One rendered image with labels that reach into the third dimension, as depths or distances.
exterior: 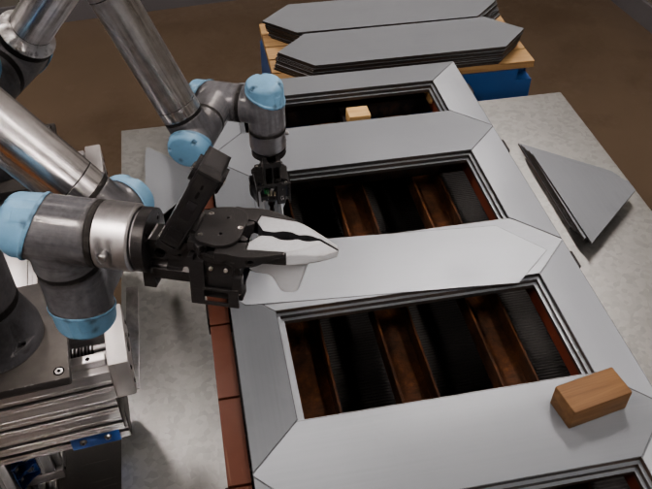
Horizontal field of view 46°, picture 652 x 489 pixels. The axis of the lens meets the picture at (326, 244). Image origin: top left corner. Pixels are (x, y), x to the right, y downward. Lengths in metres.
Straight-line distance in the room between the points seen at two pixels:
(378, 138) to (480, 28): 0.67
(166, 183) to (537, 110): 1.08
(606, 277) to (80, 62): 3.02
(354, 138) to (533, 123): 0.56
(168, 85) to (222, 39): 2.86
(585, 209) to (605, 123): 1.83
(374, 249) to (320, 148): 0.39
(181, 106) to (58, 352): 0.47
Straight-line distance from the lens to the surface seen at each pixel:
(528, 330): 1.97
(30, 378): 1.29
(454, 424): 1.41
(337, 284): 1.60
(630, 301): 1.82
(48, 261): 0.88
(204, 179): 0.76
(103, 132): 3.63
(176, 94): 1.40
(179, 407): 1.64
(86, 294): 0.92
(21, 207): 0.88
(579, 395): 1.43
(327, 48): 2.38
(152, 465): 1.57
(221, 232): 0.80
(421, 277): 1.63
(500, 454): 1.39
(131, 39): 1.37
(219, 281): 0.82
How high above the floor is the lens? 2.00
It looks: 43 degrees down
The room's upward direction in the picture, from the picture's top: straight up
